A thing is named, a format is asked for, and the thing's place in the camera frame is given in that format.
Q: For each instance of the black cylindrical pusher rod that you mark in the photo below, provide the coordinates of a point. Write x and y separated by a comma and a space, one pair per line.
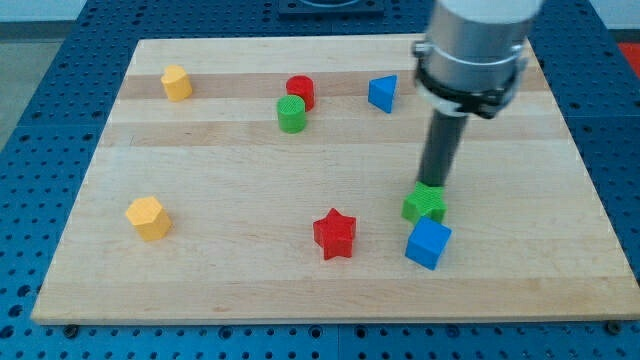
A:
443, 138

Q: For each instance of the green star block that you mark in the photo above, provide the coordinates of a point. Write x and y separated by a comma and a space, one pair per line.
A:
424, 201

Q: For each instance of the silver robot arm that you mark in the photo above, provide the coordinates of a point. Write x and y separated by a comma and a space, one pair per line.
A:
469, 62

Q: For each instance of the red star block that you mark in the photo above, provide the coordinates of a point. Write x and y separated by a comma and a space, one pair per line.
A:
335, 234

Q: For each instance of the blue triangle block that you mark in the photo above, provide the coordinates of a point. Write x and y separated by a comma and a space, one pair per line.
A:
381, 92

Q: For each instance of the blue cube block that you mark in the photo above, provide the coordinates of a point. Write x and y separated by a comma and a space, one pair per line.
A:
427, 242

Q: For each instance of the red cylinder block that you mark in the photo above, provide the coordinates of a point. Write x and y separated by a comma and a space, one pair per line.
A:
302, 86

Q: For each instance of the green cylinder block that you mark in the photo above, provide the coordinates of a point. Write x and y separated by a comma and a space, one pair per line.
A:
291, 114

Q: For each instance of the wooden board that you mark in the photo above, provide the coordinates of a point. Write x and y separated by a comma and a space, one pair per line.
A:
530, 239

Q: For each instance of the yellow heart block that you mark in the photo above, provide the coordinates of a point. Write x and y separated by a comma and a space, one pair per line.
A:
176, 83

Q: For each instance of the yellow hexagon block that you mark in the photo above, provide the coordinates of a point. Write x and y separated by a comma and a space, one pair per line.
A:
149, 218

